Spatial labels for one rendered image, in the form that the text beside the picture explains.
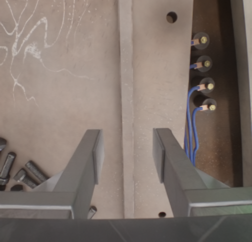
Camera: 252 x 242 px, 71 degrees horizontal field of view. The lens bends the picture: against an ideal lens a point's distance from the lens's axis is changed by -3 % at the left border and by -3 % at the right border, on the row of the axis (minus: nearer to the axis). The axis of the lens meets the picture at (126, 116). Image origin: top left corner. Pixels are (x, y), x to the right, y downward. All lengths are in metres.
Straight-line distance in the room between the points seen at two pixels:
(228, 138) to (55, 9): 0.42
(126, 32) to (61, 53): 0.09
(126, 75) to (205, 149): 0.30
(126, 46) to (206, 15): 0.22
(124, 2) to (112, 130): 0.16
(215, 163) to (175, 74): 0.29
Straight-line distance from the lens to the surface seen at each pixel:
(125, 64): 0.23
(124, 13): 0.24
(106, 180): 0.30
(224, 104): 0.44
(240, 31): 0.33
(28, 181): 0.33
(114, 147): 0.27
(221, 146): 0.48
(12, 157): 0.32
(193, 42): 0.35
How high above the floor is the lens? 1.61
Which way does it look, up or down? 73 degrees down
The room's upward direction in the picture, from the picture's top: 179 degrees clockwise
